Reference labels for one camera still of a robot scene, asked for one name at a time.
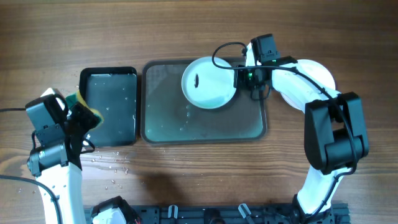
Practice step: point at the black water tray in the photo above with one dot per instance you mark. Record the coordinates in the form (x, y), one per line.
(113, 92)

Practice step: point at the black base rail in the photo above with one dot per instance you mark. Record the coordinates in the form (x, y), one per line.
(262, 214)

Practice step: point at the white plate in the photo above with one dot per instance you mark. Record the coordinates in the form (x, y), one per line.
(208, 83)
(297, 91)

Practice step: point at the green yellow sponge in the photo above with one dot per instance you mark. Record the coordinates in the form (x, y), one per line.
(75, 98)

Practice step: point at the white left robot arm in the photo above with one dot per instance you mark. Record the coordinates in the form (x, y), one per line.
(54, 161)

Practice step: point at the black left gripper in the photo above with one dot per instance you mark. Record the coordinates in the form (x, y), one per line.
(83, 117)

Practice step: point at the dark grey serving tray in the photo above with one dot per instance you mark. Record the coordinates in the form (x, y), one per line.
(167, 117)

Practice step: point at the white plate top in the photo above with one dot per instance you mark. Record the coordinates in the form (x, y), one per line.
(208, 83)

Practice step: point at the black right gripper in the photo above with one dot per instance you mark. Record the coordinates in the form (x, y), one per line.
(241, 78)

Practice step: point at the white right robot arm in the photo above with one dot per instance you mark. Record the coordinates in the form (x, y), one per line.
(335, 136)

